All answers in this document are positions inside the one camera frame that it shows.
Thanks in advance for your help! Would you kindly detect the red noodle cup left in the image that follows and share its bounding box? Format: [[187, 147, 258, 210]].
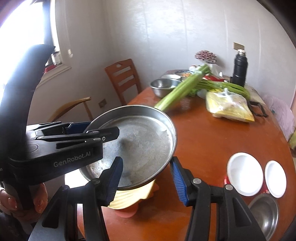
[[224, 152, 264, 197]]

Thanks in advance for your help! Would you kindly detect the red noodle cup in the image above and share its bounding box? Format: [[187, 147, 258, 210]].
[[264, 160, 287, 198], [224, 152, 264, 197]]

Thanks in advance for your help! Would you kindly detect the red noodle cup right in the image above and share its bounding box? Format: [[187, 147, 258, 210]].
[[264, 160, 287, 198]]

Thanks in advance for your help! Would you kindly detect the orange pig-face plate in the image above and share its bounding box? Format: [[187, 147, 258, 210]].
[[114, 203, 138, 218]]

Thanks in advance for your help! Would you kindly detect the steel round pan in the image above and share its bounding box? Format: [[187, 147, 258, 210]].
[[80, 105, 177, 191]]

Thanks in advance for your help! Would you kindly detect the yellow shell-shaped plate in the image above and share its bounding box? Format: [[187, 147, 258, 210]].
[[108, 180, 159, 210]]

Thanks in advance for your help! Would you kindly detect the light wood armchair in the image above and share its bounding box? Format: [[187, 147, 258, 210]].
[[48, 97, 93, 122]]

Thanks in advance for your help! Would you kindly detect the yellow food plastic bag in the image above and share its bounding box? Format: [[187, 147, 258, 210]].
[[205, 88, 255, 123]]

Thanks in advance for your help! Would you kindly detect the small steel bowl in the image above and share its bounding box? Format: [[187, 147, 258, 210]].
[[150, 78, 181, 98]]

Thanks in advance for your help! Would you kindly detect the brown wooden slat chair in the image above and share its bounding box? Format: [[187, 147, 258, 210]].
[[104, 59, 142, 105]]

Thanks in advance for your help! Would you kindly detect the pink cloth covered chair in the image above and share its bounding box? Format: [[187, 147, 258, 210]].
[[262, 94, 295, 141]]

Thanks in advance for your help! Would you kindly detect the long green beans bundle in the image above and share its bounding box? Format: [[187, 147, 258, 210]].
[[190, 80, 250, 100]]

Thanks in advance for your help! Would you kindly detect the wall power outlet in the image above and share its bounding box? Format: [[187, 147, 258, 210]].
[[233, 42, 244, 50]]

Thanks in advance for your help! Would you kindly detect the low wall socket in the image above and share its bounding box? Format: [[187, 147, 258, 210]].
[[98, 98, 107, 108]]

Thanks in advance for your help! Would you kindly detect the large steel bowl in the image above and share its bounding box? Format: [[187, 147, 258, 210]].
[[248, 193, 280, 240]]

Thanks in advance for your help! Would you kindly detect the person's left hand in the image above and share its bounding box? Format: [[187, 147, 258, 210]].
[[1, 183, 48, 223]]

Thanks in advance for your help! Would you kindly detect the black thermos flask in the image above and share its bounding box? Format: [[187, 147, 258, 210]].
[[231, 49, 248, 87]]

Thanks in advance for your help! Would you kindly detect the celery bunch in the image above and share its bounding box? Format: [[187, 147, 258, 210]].
[[154, 64, 210, 112]]

